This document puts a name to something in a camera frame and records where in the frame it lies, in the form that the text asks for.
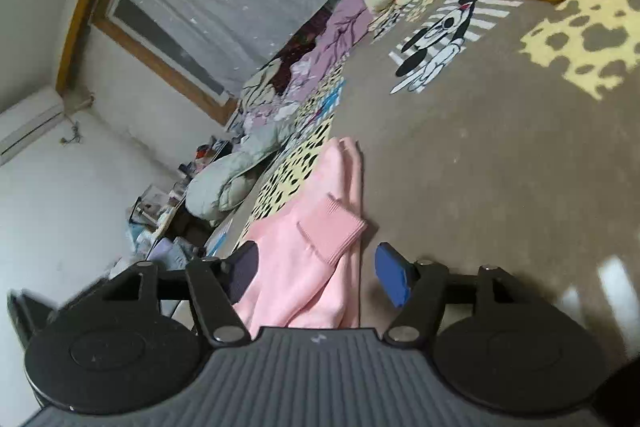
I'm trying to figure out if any wooden window frame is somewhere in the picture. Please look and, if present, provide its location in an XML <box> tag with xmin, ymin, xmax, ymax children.
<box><xmin>55</xmin><ymin>0</ymin><xmax>352</xmax><ymax>126</ymax></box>

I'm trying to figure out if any purple crumpled bedding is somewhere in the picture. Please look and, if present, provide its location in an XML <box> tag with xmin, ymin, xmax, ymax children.
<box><xmin>240</xmin><ymin>0</ymin><xmax>372</xmax><ymax>144</ymax></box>

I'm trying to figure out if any white air conditioner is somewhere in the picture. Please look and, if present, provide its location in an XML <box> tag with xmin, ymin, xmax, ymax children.
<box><xmin>0</xmin><ymin>87</ymin><xmax>66</xmax><ymax>166</ymax></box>

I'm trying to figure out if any cluttered bedside table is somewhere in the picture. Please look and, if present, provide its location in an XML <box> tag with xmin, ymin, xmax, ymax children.
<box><xmin>117</xmin><ymin>134</ymin><xmax>243</xmax><ymax>273</ymax></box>

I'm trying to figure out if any brown printed blanket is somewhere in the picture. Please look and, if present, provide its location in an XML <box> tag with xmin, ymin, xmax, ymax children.
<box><xmin>250</xmin><ymin>0</ymin><xmax>640</xmax><ymax>358</ymax></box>

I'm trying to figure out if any yellow leopard print sheet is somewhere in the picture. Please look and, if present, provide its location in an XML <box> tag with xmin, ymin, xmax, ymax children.
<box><xmin>249</xmin><ymin>76</ymin><xmax>347</xmax><ymax>222</ymax></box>

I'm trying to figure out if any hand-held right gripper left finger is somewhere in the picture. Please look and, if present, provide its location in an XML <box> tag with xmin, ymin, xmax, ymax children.
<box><xmin>101</xmin><ymin>240</ymin><xmax>262</xmax><ymax>349</ymax></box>

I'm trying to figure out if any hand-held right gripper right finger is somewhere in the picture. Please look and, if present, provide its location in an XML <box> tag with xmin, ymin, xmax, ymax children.
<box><xmin>375</xmin><ymin>242</ymin><xmax>522</xmax><ymax>349</ymax></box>

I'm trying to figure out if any pink sweatshirt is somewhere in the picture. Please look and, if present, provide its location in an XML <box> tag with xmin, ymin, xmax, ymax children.
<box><xmin>232</xmin><ymin>137</ymin><xmax>369</xmax><ymax>341</ymax></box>

